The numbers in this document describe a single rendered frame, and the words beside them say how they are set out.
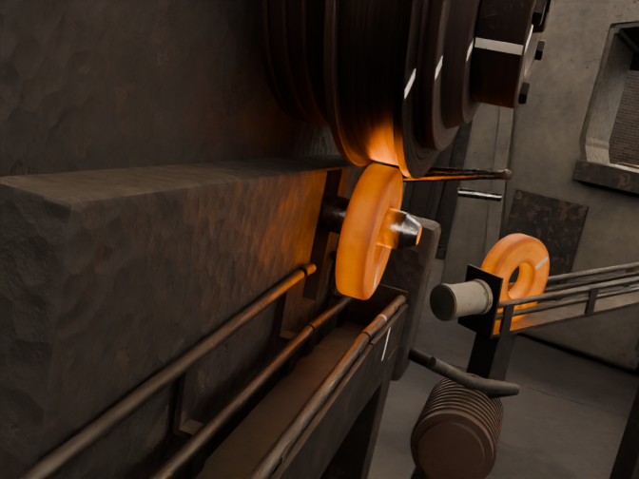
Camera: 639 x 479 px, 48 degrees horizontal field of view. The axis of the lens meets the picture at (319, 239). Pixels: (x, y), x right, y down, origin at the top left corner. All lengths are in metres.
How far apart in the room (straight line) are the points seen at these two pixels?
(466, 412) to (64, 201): 0.83
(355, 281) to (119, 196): 0.39
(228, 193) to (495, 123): 3.04
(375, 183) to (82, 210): 0.43
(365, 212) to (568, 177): 2.75
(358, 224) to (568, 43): 2.83
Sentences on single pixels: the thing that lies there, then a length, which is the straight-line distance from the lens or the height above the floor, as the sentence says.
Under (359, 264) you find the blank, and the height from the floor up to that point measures 0.78.
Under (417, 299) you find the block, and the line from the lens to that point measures 1.04.
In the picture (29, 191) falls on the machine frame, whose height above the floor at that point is 0.87.
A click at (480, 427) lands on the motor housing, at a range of 1.11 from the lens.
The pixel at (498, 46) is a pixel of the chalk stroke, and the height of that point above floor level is 1.02.
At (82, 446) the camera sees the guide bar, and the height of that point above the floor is 0.73.
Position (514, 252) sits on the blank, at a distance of 1.23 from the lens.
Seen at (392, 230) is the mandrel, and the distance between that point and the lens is 0.80.
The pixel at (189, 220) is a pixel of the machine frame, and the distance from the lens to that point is 0.51.
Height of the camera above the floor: 0.95
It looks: 12 degrees down
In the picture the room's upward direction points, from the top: 12 degrees clockwise
